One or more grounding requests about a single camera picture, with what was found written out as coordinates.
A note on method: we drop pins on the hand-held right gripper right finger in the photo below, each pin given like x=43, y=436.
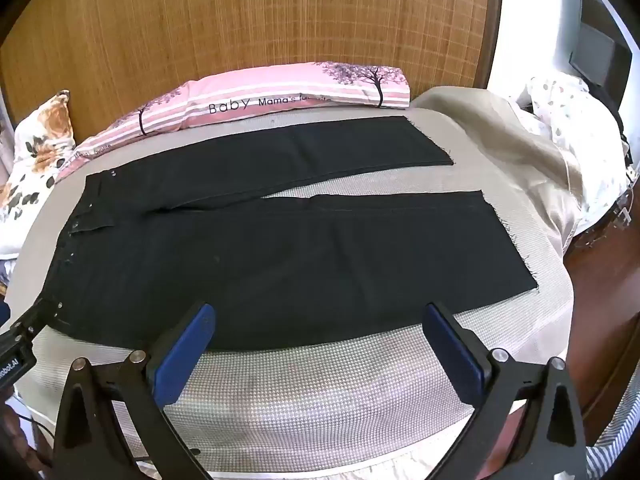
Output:
x=457, y=355

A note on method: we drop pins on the white patterned quilt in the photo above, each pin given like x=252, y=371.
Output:
x=575, y=110

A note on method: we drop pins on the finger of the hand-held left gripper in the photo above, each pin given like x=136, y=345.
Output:
x=37, y=317

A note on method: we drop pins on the black pants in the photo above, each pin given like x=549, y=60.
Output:
x=300, y=260

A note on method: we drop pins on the bamboo wooden headboard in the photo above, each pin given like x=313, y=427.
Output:
x=250, y=20

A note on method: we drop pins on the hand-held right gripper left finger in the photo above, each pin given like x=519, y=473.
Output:
x=185, y=355

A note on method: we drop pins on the beige blanket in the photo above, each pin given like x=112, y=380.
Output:
x=500, y=130

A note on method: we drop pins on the grey striped cloth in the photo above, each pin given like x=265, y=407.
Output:
x=610, y=440

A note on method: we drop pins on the white orange floral pillow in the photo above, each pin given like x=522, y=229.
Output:
x=40, y=160

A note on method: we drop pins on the pink striped tree-print pillow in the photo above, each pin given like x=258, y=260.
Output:
x=280, y=95

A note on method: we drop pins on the dark flat screen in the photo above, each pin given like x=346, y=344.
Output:
x=595, y=55

